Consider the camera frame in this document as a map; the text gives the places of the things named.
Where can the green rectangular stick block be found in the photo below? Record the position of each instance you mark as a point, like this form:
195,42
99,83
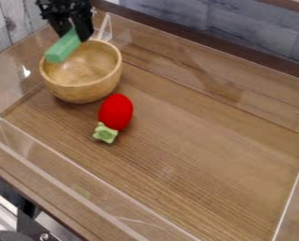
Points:
63,47

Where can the brown wooden bowl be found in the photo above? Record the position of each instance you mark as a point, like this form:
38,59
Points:
87,76

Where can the black clamp under table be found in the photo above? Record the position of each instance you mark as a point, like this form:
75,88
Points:
29,227

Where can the red plush strawberry toy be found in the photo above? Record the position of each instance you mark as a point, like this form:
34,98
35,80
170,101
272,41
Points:
114,117

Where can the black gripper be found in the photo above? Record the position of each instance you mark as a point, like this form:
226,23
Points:
62,9

